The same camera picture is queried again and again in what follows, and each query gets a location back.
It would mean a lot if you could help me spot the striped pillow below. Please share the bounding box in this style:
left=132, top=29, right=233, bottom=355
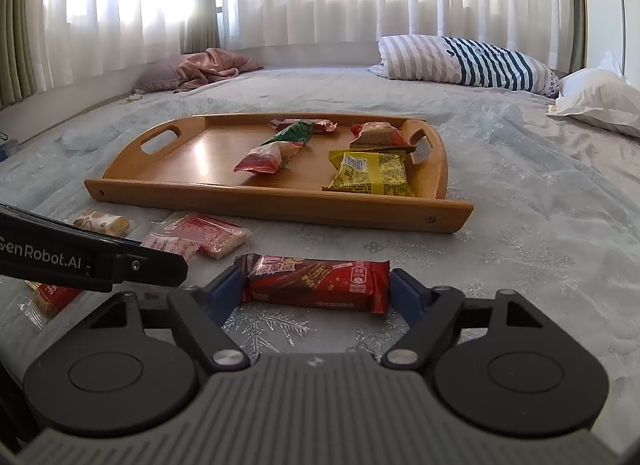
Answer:
left=367, top=35, right=561, bottom=96

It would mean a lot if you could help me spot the red peanut packet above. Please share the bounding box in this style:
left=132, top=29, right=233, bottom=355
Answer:
left=349, top=121, right=418, bottom=154

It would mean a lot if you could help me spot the white red-edged snack packet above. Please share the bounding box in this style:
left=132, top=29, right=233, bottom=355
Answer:
left=234, top=141, right=307, bottom=176

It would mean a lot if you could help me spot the wooden tray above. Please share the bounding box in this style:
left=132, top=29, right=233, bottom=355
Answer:
left=83, top=112, right=475, bottom=233

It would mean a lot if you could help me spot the red chocolate bar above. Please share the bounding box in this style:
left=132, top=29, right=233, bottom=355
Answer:
left=234, top=253, right=391, bottom=316

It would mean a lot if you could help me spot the purple pillow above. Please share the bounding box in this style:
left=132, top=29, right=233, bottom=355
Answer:
left=132, top=56, right=193, bottom=94

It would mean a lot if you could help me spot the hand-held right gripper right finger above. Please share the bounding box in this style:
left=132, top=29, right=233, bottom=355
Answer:
left=380, top=269, right=591, bottom=371

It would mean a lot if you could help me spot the pink cloth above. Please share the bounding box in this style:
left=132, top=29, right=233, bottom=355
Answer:
left=174, top=47, right=264, bottom=93

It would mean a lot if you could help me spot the slim red snack bar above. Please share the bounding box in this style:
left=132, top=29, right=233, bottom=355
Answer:
left=269, top=117, right=337, bottom=136

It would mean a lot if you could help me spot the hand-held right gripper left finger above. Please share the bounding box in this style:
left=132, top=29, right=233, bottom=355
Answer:
left=45, top=265, right=251, bottom=372

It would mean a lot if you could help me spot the white pillow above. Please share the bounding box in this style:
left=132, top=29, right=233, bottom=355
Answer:
left=546, top=50, right=640, bottom=138

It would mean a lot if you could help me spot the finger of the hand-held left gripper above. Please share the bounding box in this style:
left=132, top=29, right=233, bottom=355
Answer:
left=114, top=250, right=190, bottom=287

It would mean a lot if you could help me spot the cream nougat packet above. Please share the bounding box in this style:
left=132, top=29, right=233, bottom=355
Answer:
left=70, top=209, right=133, bottom=239

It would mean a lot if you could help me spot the red biscuit packet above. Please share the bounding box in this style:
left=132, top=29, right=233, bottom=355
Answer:
left=164, top=212, right=252, bottom=261
left=22, top=281, right=85, bottom=332
left=140, top=231, right=201, bottom=265

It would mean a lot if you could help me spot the white wardrobe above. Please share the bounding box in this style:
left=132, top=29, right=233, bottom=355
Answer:
left=582, top=0, right=640, bottom=70

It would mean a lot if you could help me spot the yellow snack packet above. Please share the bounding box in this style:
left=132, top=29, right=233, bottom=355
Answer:
left=322, top=149, right=417, bottom=198

